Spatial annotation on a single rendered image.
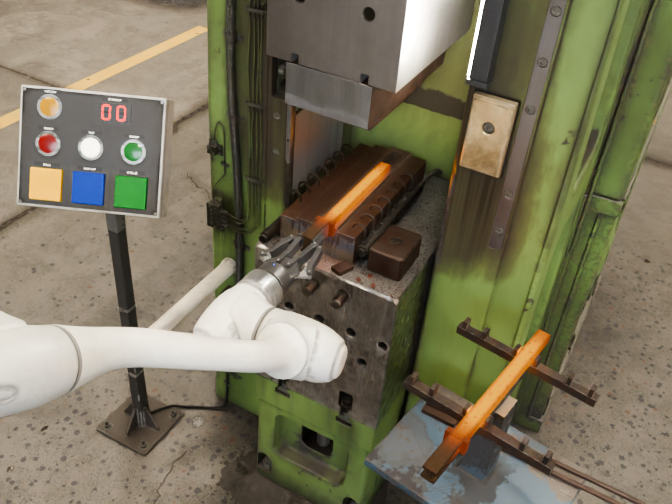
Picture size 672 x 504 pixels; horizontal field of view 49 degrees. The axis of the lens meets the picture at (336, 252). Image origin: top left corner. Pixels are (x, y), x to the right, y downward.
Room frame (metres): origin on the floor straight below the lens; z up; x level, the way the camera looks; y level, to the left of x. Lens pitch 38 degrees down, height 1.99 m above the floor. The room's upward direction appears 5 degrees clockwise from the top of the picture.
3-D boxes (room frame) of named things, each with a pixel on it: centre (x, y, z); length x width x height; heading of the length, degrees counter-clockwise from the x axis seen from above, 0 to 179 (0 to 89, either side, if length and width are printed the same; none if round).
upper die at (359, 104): (1.59, -0.04, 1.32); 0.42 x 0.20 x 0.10; 155
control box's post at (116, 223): (1.56, 0.59, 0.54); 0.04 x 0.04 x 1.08; 65
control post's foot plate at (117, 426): (1.57, 0.59, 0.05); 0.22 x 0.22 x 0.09; 65
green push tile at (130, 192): (1.44, 0.49, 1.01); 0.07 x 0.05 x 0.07; 90
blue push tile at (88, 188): (1.44, 0.59, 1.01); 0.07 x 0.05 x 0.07; 90
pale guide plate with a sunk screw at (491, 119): (1.39, -0.29, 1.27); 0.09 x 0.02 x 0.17; 65
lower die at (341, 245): (1.59, -0.04, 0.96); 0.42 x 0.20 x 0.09; 155
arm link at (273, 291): (1.13, 0.15, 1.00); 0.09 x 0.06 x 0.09; 65
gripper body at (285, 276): (1.20, 0.12, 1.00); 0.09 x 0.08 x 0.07; 155
